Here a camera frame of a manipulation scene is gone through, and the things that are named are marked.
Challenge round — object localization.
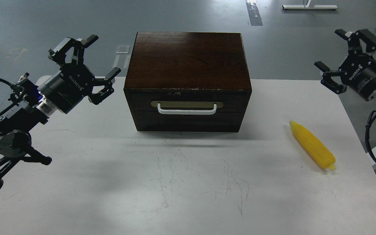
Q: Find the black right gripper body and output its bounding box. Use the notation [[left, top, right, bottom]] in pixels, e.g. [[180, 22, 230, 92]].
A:
[[339, 55, 376, 101]]

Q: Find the grey floor tape strip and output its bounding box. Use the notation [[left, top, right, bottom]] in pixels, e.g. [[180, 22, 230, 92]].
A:
[[245, 0, 263, 26]]

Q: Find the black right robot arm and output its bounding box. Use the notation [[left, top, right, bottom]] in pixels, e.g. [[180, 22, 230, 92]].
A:
[[314, 29, 376, 164]]

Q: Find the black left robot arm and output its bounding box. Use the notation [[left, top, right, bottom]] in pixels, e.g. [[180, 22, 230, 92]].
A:
[[0, 35, 121, 189]]

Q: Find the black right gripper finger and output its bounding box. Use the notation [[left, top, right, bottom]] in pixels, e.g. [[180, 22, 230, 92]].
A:
[[335, 29, 376, 55], [314, 61, 347, 95]]

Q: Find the wooden drawer with white handle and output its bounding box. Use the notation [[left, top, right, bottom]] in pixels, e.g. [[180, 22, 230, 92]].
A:
[[130, 96, 244, 115]]

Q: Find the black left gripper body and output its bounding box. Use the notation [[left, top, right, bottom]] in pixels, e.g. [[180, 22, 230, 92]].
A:
[[38, 64, 95, 114]]

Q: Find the dark wooden cabinet box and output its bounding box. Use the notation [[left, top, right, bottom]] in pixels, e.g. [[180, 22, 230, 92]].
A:
[[123, 32, 252, 133]]

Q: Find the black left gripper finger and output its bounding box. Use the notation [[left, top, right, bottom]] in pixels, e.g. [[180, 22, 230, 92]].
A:
[[88, 67, 121, 105], [48, 35, 99, 66]]

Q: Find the white metal stand base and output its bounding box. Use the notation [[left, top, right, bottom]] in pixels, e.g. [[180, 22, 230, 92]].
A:
[[282, 0, 338, 10]]

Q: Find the yellow plastic corn cob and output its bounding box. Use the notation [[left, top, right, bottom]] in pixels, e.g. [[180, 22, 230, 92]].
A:
[[289, 120, 336, 170]]

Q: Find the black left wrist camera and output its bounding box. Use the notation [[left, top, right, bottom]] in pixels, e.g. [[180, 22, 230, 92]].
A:
[[9, 72, 43, 105]]

